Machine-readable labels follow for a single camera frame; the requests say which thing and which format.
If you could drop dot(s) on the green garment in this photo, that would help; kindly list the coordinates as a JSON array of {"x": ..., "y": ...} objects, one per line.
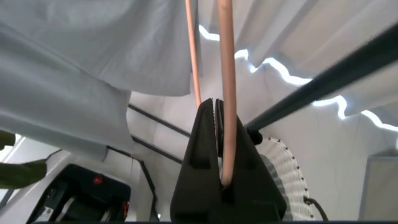
[{"x": 18, "y": 174}]

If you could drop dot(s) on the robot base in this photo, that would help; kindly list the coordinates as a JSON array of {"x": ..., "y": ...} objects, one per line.
[{"x": 87, "y": 186}]

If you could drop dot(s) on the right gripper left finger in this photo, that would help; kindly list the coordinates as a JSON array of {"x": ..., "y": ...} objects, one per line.
[{"x": 196, "y": 186}]

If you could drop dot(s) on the pink clothes hanger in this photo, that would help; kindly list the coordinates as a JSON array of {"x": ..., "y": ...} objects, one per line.
[{"x": 228, "y": 77}]

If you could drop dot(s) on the black clothes rack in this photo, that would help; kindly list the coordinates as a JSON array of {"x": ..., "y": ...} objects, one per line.
[{"x": 326, "y": 81}]

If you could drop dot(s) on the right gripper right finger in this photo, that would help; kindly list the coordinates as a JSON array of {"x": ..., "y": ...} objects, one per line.
[{"x": 255, "y": 193}]

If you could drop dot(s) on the pale grey shorts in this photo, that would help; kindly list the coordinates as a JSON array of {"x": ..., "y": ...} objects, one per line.
[{"x": 77, "y": 62}]

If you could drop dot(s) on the white laundry basket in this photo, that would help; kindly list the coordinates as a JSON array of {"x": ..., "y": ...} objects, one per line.
[{"x": 286, "y": 174}]

